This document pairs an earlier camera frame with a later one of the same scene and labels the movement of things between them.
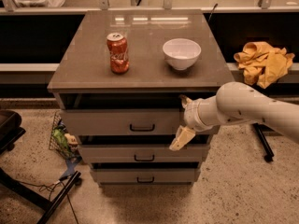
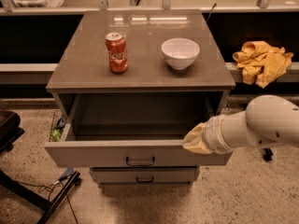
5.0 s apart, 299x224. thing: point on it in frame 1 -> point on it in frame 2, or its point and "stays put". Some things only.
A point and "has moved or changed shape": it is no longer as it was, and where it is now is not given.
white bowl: (181, 53) stays put
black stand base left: (35, 197) stays put
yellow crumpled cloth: (263, 64) stays put
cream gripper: (191, 116) -> (211, 135)
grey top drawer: (122, 122) has moved or changed shape
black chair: (10, 130) stays put
